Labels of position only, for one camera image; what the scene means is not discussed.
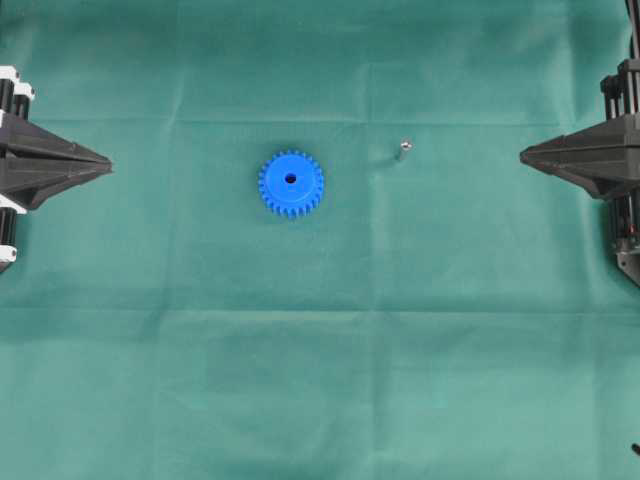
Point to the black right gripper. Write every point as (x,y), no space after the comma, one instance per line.
(616,139)

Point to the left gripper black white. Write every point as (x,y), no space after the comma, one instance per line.
(27,185)

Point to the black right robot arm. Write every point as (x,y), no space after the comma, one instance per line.
(629,167)

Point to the blue plastic gear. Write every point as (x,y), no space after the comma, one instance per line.
(291,184)

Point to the green table cloth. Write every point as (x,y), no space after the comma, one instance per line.
(454,315)

